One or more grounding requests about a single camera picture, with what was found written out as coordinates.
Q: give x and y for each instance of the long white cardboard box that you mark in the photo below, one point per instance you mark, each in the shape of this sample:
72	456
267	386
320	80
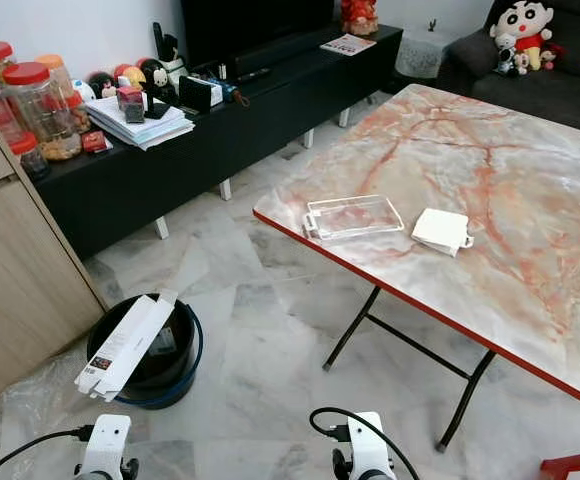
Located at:
125	345

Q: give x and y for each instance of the round black rubbish bin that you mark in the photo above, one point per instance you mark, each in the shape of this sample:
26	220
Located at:
175	355

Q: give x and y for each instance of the light wooden cabinet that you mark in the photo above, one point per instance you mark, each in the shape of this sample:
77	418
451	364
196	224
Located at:
20	270

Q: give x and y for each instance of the red plastic stool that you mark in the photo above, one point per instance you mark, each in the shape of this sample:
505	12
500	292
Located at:
575	466

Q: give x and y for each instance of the clear plastic tray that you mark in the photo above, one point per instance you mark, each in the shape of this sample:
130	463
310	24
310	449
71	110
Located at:
355	217

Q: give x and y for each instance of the small flat white box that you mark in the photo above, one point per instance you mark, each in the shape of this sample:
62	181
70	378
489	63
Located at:
440	230

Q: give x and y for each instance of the marble pattern folding table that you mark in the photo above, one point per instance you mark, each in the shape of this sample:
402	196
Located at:
490	190

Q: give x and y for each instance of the small red lid jar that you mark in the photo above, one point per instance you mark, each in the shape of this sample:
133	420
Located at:
28	157

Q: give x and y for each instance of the small red packet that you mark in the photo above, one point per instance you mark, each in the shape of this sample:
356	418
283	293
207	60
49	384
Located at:
96	142

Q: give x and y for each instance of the long black TV cabinet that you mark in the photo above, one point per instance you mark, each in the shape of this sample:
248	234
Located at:
210	150

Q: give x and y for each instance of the stack of white papers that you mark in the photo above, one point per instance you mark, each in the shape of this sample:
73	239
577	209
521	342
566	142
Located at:
155	130

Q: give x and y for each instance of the small dark red-topped box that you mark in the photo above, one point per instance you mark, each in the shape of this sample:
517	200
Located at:
131	104

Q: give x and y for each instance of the large red lid snack jar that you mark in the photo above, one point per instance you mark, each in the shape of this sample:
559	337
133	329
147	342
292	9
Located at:
42	110

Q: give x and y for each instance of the black rectangular case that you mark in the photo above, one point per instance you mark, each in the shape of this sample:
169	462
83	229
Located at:
201	93

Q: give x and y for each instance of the black cartoon mouse figure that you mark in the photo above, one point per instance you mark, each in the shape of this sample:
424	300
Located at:
157	76

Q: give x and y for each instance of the flat black remote control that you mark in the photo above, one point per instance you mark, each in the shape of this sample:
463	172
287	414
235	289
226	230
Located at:
252	75

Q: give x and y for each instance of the orange lid plastic jar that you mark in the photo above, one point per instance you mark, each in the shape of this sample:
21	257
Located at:
58	70

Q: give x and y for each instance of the dark grey sofa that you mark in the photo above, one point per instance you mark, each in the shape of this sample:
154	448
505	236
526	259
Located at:
530	95

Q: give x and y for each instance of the white lace covered side table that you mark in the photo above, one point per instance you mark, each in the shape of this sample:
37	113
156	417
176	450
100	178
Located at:
422	52

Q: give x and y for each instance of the red and white magazine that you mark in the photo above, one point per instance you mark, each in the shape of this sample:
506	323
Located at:
348	44

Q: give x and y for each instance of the upright black remote control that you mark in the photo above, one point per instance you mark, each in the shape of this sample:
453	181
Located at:
158	40

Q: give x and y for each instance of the black flat television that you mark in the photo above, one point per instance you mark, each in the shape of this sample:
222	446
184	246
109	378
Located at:
255	28

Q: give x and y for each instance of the red costumed doll figurine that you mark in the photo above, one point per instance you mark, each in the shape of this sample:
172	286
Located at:
360	16

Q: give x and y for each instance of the cartoon boy plush doll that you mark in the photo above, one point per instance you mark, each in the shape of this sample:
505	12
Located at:
525	32

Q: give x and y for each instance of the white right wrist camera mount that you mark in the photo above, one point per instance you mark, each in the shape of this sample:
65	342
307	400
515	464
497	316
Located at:
368	445

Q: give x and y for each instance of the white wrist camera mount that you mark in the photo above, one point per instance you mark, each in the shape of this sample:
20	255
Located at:
105	445
368	445

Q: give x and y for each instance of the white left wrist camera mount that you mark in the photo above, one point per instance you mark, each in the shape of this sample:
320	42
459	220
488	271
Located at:
105	445

